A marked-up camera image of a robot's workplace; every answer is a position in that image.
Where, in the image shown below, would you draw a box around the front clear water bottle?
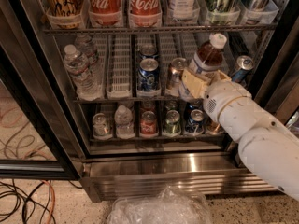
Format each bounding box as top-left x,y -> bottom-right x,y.
64,45 -> 100,101

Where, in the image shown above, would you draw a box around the right glass fridge door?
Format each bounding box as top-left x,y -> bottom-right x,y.
247,18 -> 299,124

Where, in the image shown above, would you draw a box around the right Coca-Cola bottle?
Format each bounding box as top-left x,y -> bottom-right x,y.
130,0 -> 160,27

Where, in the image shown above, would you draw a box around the copper can shelf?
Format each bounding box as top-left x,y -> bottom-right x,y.
206,119 -> 223,135
166,57 -> 187,90

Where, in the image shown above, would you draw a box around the green can front bottom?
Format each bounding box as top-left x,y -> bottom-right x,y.
164,110 -> 180,134

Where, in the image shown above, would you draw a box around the silver can bottom shelf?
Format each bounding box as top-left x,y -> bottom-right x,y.
93,113 -> 111,138

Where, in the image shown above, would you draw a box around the red Coca-Cola can front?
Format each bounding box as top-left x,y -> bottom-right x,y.
140,111 -> 158,137

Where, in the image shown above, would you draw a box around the yellow tall can top shelf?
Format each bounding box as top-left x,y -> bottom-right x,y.
47,0 -> 84,29

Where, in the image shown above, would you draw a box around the rear dark can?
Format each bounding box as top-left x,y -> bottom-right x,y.
138,44 -> 158,60

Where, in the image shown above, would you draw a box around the rear clear water bottle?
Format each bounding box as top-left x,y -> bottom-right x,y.
75,35 -> 100,76

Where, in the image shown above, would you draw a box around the blue label tea bottle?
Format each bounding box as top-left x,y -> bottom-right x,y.
178,33 -> 227,101

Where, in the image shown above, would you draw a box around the coca-cola bottle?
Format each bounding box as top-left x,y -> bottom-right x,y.
90,0 -> 121,26
130,0 -> 160,27

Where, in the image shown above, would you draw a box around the white label bottle top shelf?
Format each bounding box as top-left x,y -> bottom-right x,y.
167,0 -> 194,20

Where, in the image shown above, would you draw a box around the red can rear bottom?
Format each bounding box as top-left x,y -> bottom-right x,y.
140,100 -> 156,113

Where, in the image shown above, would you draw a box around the copper can bottom shelf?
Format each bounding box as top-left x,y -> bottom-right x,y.
206,119 -> 223,135

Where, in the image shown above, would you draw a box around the tilted blue silver can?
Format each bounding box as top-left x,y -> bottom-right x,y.
231,55 -> 254,83

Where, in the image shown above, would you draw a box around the blue can rear bottom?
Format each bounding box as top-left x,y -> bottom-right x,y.
185,100 -> 203,113

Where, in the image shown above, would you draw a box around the left Coca-Cola bottle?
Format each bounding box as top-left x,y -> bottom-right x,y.
90,0 -> 121,26

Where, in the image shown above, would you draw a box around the crumpled clear plastic bag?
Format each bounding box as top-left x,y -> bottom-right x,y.
107,186 -> 213,224

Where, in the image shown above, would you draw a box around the glass fridge door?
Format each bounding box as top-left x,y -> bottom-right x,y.
0,48 -> 78,180
247,18 -> 299,124

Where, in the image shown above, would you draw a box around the small water bottle bottom shelf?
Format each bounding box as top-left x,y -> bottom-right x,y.
114,105 -> 135,139

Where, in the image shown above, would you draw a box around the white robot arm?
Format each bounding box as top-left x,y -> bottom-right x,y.
182,68 -> 299,200

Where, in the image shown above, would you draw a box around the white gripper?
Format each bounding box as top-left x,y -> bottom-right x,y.
182,68 -> 251,121

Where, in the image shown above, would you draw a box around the green tall can top shelf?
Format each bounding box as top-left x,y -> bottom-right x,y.
205,0 -> 238,25

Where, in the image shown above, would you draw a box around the copper can middle shelf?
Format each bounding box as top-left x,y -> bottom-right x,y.
166,57 -> 187,90

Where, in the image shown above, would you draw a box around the empty white plastic tray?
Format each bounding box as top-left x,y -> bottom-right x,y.
106,35 -> 132,99

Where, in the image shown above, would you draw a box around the black cables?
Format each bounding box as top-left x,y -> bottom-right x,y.
0,179 -> 84,224

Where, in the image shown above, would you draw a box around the orange cable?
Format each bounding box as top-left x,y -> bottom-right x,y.
40,179 -> 57,224

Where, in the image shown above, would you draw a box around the green can rear bottom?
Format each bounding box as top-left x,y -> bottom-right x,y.
164,100 -> 178,112

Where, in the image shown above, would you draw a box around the stainless steel fridge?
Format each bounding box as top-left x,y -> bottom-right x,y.
0,0 -> 298,202

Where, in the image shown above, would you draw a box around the clear water bottle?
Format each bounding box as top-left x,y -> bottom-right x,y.
75,35 -> 100,76
64,45 -> 100,101

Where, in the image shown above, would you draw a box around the blue Pepsi can front bottom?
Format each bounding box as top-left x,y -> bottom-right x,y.
185,109 -> 204,134

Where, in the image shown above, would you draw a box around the left glass fridge door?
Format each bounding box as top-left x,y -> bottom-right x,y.
0,48 -> 78,180

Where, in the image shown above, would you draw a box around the silver blue can top shelf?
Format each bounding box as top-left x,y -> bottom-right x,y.
242,0 -> 270,24

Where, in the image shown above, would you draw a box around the blue pepsi can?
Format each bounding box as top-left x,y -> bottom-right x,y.
185,109 -> 204,134
138,58 -> 160,91

